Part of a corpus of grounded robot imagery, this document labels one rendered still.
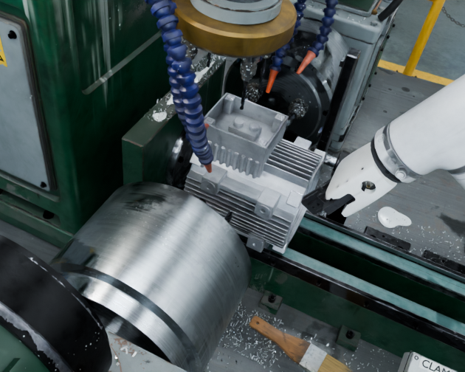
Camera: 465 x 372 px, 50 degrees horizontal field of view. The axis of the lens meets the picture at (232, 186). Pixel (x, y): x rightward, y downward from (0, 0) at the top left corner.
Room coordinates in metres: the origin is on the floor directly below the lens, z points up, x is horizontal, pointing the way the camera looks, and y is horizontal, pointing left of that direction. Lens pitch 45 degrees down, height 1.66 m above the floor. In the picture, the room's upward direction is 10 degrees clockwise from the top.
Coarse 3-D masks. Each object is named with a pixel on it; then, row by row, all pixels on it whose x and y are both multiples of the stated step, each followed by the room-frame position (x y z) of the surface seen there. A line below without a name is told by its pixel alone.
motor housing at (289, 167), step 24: (288, 144) 0.67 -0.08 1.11; (192, 168) 0.63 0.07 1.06; (264, 168) 0.62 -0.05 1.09; (288, 168) 0.62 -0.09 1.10; (312, 168) 0.62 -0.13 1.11; (192, 192) 0.60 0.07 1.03; (240, 192) 0.58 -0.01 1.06; (288, 192) 0.59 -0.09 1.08; (240, 216) 0.57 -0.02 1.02; (288, 216) 0.56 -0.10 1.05; (288, 240) 0.59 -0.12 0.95
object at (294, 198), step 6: (318, 150) 0.69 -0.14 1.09; (192, 156) 0.63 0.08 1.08; (324, 156) 0.68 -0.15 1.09; (192, 162) 0.62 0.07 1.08; (198, 162) 0.62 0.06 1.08; (294, 192) 0.58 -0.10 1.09; (288, 198) 0.57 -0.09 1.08; (294, 198) 0.57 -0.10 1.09; (300, 198) 0.57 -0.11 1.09; (288, 204) 0.56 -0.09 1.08; (294, 204) 0.56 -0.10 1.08; (282, 252) 0.56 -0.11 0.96
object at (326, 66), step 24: (312, 24) 1.01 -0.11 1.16; (336, 48) 0.97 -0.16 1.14; (264, 72) 0.88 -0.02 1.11; (288, 72) 0.87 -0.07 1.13; (312, 72) 0.86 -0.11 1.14; (336, 72) 0.91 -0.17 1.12; (240, 96) 0.90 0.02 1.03; (264, 96) 0.88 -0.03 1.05; (288, 96) 0.87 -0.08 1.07; (312, 96) 0.85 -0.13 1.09; (288, 120) 0.80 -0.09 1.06; (312, 120) 0.85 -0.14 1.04; (312, 144) 0.85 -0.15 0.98
